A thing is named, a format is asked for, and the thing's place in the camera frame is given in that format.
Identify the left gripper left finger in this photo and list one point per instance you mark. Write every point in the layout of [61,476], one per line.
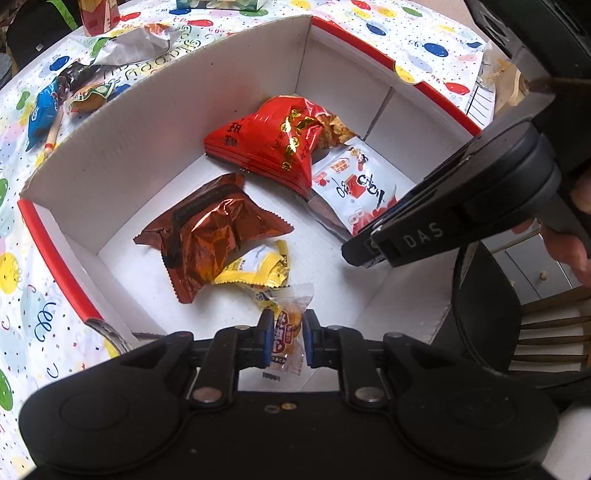
[220,360]

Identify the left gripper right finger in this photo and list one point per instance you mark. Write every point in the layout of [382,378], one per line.
[356,360]

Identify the clear orange snack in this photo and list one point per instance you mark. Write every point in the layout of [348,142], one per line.
[288,304]

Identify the yellow snack packet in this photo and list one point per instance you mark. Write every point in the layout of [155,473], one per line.
[259,272]

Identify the brown foil snack bag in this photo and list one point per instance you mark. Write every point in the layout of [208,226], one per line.
[199,235]

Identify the white red snack packet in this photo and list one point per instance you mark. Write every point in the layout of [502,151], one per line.
[353,185]

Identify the red chip bag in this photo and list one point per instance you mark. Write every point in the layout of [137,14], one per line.
[277,141]

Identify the sausage stick snack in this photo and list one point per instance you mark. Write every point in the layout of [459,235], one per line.
[51,139]

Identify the green egg snack packet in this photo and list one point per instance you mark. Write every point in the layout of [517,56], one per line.
[90,97]

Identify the blue cookie snack bag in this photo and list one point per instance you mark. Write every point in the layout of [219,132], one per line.
[47,104]

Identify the black dark snack packet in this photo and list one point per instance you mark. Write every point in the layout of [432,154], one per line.
[77,74]

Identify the silver white spicy strip bag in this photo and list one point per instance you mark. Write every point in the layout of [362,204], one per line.
[140,44]

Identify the person right hand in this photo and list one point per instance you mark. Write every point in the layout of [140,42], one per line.
[567,246]

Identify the balloon birthday tablecloth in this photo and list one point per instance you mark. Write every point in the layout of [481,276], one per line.
[42,338]

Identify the teal tissue box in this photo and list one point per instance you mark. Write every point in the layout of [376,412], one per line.
[235,5]

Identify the orange juice bottle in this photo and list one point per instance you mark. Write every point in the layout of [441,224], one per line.
[99,16]

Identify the black backpack green stripe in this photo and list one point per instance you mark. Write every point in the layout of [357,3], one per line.
[37,25]

